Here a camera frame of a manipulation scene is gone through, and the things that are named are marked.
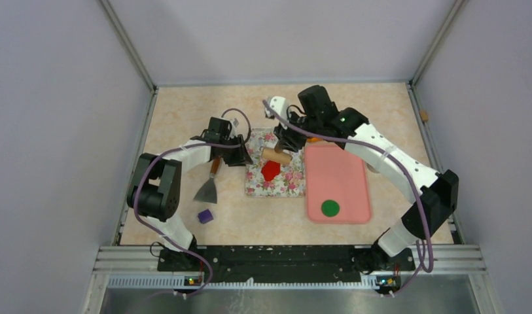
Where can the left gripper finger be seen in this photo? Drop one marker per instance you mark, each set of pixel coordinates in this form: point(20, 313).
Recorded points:
point(244, 158)
point(232, 160)

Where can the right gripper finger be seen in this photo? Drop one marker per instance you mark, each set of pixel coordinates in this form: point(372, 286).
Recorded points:
point(295, 144)
point(281, 146)

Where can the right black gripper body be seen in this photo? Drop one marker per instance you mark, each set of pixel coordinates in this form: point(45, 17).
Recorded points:
point(309, 124)

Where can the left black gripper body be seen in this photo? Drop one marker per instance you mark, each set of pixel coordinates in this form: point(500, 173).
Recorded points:
point(231, 141)

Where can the wooden rolling pin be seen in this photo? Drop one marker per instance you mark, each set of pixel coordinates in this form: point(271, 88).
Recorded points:
point(272, 155)

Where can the red dough piece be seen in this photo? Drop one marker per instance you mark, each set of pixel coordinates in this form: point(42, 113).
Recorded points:
point(270, 170)

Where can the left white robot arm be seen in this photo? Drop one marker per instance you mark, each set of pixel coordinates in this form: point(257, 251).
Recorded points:
point(155, 188)

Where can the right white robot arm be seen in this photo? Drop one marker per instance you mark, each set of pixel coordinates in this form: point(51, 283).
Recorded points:
point(432, 194)

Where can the green dough disc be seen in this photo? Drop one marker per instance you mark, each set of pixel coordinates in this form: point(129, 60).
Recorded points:
point(330, 208)

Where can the orange toy carrot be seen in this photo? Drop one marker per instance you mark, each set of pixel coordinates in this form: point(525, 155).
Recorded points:
point(314, 140)

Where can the floral rectangular tray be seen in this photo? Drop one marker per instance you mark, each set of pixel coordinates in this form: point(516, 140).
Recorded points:
point(290, 183)

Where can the pink plastic tray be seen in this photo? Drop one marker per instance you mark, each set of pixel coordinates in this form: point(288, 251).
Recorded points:
point(332, 173)

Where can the purple cube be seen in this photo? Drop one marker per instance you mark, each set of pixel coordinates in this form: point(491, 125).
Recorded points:
point(205, 216)

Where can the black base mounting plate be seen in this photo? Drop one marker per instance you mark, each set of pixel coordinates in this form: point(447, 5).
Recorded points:
point(285, 264)

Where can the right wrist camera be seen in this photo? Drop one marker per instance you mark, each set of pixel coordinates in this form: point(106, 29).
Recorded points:
point(278, 105)

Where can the metal scraper wooden handle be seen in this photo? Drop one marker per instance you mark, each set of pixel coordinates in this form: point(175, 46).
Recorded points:
point(208, 191)

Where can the small brown wall clip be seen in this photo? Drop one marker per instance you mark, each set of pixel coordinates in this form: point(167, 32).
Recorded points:
point(423, 116)

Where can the aluminium frame rail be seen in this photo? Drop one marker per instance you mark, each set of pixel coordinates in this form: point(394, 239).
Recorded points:
point(135, 266)

